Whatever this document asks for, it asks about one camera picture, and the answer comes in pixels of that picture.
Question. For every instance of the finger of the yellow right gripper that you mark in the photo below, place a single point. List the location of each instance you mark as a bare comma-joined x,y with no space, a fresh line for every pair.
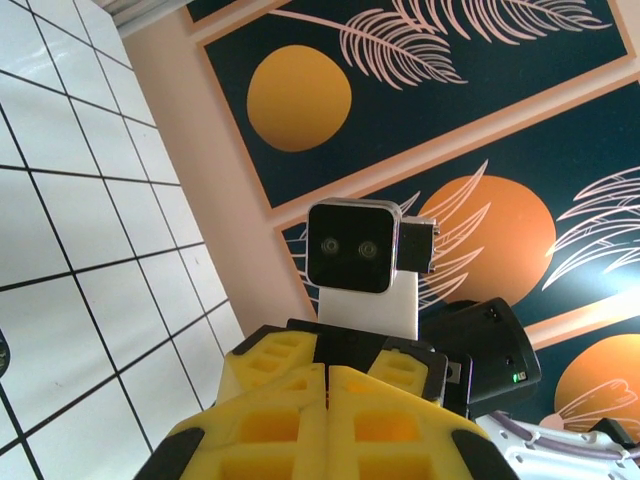
280,350
405,370

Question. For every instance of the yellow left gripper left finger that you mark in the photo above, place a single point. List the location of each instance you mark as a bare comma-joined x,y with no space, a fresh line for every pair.
220,450

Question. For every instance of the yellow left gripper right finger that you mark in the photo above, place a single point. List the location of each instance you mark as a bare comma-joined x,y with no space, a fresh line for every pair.
340,450

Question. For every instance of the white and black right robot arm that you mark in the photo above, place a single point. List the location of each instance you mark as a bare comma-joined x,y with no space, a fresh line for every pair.
550,455

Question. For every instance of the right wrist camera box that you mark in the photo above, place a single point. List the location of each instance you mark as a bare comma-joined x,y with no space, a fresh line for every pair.
350,245

